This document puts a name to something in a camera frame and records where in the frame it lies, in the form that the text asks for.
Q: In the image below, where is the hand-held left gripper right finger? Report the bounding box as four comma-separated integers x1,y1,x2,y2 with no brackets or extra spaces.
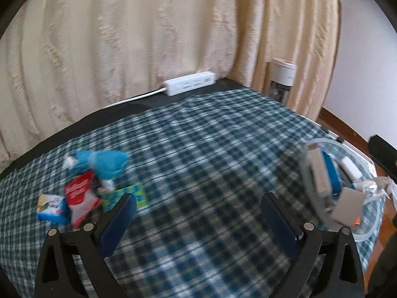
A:
261,192,366,298

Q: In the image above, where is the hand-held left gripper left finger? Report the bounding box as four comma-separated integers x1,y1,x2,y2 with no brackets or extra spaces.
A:
34,193,137,298

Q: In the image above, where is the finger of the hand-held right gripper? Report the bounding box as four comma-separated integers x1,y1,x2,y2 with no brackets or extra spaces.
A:
367,134,397,182

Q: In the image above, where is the small white box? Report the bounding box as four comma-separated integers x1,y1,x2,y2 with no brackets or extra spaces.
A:
339,158,363,181

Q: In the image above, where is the small blue packet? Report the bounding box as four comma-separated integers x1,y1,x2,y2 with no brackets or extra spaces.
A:
322,151,343,197

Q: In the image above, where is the clear round plastic container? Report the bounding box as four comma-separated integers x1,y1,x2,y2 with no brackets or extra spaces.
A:
298,139,388,243

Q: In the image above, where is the white flat device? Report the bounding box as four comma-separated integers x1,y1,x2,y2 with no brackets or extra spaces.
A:
321,126,377,174

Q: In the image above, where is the green patterned packet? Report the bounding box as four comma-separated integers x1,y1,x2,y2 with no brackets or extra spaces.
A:
102,184,149,213

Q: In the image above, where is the clear crinkled wrapper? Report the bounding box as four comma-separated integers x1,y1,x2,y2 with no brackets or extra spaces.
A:
357,175,397,205

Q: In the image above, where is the red white snack packet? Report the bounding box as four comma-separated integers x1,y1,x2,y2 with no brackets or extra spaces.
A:
63,171,103,228

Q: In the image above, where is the blue white snack packet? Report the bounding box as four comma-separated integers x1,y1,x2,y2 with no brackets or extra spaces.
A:
35,193,71,225

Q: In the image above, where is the blue plaid cloth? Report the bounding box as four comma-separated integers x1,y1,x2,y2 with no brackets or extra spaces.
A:
0,87,377,298

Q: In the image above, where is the white cylindrical appliance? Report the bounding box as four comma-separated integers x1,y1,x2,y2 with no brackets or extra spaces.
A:
267,57,298,106

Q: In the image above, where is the white power strip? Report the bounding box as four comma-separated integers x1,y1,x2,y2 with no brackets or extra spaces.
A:
163,71,217,97

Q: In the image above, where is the beige textured curtain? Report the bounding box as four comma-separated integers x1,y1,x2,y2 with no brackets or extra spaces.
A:
0,0,342,162

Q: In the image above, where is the white power strip cable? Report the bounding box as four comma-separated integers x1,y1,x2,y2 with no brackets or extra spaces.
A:
104,87,168,109

